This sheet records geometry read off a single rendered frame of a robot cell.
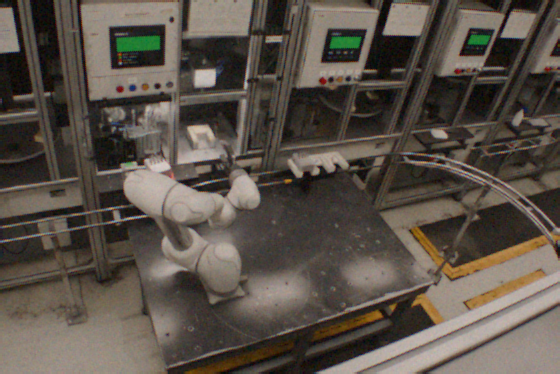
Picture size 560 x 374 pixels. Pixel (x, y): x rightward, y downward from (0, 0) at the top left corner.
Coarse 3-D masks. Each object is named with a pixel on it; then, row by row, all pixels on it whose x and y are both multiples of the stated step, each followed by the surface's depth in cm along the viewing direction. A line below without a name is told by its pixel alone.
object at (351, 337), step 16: (144, 304) 265; (384, 304) 231; (400, 304) 258; (336, 320) 219; (400, 320) 266; (288, 336) 208; (304, 336) 222; (352, 336) 256; (368, 336) 262; (384, 336) 278; (160, 352) 229; (240, 352) 198; (304, 352) 236; (320, 352) 247; (192, 368) 190; (256, 368) 231; (272, 368) 234; (288, 368) 250
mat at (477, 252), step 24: (552, 192) 454; (456, 216) 396; (480, 216) 401; (504, 216) 407; (552, 216) 420; (432, 240) 366; (480, 240) 375; (504, 240) 380; (528, 240) 386; (456, 264) 348; (480, 264) 353
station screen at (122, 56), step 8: (120, 32) 184; (128, 32) 185; (136, 32) 187; (144, 32) 188; (152, 32) 190; (160, 32) 191; (160, 40) 194; (160, 48) 196; (120, 56) 191; (128, 56) 192; (136, 56) 194; (144, 56) 196; (152, 56) 197; (160, 56) 199; (120, 64) 193; (128, 64) 195; (136, 64) 196; (144, 64) 198
